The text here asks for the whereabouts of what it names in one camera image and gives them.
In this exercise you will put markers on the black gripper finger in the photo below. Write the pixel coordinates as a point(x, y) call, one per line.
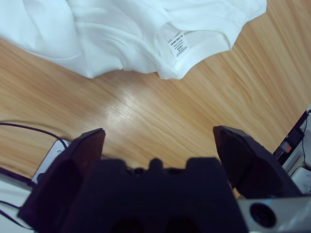
point(252, 170)
point(63, 174)

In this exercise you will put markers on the white Unitree t-shirt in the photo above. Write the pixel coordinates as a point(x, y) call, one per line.
point(121, 36)

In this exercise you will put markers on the black device red button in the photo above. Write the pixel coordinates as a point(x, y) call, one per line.
point(291, 143)

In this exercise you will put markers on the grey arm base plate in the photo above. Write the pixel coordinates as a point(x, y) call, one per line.
point(52, 157)

